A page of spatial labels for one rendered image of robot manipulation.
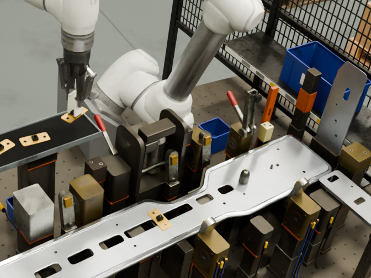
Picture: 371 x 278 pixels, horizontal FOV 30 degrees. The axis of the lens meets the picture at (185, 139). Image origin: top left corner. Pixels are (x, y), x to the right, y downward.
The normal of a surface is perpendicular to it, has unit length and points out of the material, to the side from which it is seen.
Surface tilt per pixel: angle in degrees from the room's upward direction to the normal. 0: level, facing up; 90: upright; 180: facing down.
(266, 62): 0
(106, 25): 0
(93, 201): 90
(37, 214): 90
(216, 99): 0
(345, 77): 90
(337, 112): 90
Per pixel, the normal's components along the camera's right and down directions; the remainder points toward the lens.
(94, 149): 0.50, 0.61
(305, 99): -0.79, 0.31
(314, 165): 0.14, -0.76
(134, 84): -0.11, -0.05
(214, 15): -0.62, 0.51
